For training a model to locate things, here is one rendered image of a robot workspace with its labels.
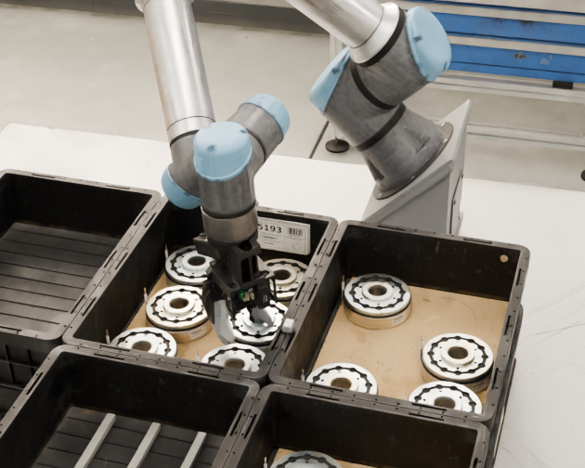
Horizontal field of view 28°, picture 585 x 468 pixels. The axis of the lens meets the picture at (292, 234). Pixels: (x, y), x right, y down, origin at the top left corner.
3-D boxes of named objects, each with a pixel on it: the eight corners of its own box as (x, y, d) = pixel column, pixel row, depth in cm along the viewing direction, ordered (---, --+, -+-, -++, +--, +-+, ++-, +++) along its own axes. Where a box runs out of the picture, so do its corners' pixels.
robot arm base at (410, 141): (386, 167, 219) (350, 130, 216) (448, 119, 212) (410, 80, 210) (378, 204, 206) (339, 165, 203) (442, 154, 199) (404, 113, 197)
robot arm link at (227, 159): (261, 120, 154) (235, 153, 147) (268, 188, 160) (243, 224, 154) (207, 112, 156) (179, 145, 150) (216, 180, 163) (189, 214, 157)
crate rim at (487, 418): (341, 229, 186) (341, 217, 185) (530, 258, 179) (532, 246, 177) (265, 395, 155) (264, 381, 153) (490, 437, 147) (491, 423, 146)
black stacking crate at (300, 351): (342, 279, 191) (342, 221, 185) (523, 308, 184) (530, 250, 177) (268, 446, 160) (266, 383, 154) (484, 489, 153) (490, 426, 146)
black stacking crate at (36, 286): (13, 225, 206) (3, 170, 200) (169, 251, 199) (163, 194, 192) (-112, 369, 175) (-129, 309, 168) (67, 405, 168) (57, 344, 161)
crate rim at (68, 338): (166, 203, 193) (165, 191, 192) (341, 229, 186) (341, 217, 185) (59, 355, 162) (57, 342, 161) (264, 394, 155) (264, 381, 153)
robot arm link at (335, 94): (363, 121, 215) (312, 69, 211) (414, 84, 206) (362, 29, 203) (343, 157, 206) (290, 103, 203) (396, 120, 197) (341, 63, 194)
